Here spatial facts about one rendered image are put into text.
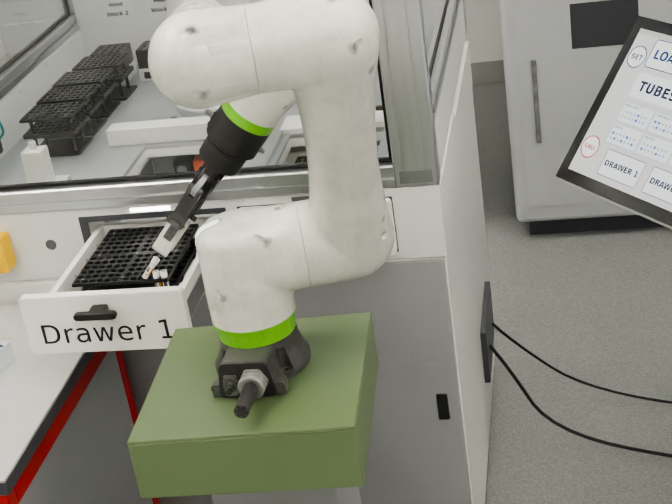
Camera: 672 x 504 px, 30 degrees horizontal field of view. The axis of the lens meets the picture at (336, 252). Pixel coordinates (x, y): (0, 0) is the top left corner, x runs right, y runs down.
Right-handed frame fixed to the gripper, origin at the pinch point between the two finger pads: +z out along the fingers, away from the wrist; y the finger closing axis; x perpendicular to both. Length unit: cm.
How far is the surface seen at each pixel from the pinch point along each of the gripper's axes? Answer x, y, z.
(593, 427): 104, -95, 30
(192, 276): 6.8, -2.1, 5.7
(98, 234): -14.1, -19.4, 21.1
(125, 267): -4.1, -3.8, 13.4
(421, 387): 54, -29, 12
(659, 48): 48, -28, -68
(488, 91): 42, -345, 54
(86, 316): -2.7, 15.1, 13.3
